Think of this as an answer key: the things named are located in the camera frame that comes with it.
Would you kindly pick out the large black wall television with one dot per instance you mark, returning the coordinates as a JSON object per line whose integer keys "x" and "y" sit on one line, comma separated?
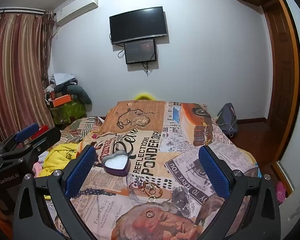
{"x": 138, "y": 25}

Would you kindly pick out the yellow garment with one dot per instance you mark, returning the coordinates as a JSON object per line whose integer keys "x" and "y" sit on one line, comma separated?
{"x": 56, "y": 157}

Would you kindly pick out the white bag on clothes pile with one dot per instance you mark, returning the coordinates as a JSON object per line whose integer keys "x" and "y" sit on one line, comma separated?
{"x": 61, "y": 78}

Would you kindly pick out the pink slipper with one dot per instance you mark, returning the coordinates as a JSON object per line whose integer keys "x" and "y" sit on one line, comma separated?
{"x": 281, "y": 191}

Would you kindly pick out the brown wooden door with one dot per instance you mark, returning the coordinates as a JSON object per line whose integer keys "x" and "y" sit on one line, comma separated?
{"x": 282, "y": 80}

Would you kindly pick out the curtain rail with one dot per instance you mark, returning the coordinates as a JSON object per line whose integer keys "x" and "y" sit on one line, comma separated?
{"x": 17, "y": 10}

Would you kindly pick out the orange cloth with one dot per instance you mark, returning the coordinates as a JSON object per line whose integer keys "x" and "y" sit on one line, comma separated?
{"x": 0, "y": 217}

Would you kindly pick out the grey cushion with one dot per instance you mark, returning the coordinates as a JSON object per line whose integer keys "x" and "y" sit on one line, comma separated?
{"x": 81, "y": 92}

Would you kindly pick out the red box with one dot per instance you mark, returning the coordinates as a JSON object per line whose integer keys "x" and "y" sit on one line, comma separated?
{"x": 41, "y": 131}

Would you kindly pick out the purple heart-shaped tin box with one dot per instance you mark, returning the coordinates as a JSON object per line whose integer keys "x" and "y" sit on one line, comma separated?
{"x": 115, "y": 163}

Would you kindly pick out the printed blanket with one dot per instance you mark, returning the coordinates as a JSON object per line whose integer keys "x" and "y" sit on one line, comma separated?
{"x": 150, "y": 140}

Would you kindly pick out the white air conditioner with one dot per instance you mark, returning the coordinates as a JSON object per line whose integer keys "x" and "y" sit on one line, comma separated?
{"x": 76, "y": 7}

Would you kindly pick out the pink cloth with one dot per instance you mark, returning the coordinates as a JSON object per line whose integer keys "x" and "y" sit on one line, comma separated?
{"x": 37, "y": 168}

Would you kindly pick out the striped brown curtain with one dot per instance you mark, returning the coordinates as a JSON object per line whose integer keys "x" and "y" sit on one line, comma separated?
{"x": 17, "y": 75}

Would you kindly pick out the dark blue bag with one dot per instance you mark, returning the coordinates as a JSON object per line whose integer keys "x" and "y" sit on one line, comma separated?
{"x": 227, "y": 117}

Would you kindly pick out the yellow round object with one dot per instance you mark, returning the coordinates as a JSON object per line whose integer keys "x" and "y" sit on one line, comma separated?
{"x": 145, "y": 96}

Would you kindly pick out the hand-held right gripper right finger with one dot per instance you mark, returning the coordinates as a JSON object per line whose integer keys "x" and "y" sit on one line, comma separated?
{"x": 213, "y": 172}

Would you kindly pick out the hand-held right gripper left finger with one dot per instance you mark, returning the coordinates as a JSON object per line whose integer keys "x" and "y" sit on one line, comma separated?
{"x": 81, "y": 170}

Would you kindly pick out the orange box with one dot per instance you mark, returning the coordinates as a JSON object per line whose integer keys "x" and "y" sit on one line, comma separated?
{"x": 62, "y": 100}

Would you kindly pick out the small black wall monitor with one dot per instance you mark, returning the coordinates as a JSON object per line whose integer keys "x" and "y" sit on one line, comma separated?
{"x": 140, "y": 52}

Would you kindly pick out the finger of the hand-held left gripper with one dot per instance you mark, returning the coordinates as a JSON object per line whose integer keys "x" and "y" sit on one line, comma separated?
{"x": 27, "y": 131}
{"x": 46, "y": 137}

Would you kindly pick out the checked quilt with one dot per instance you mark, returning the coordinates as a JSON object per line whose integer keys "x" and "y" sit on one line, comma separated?
{"x": 82, "y": 127}

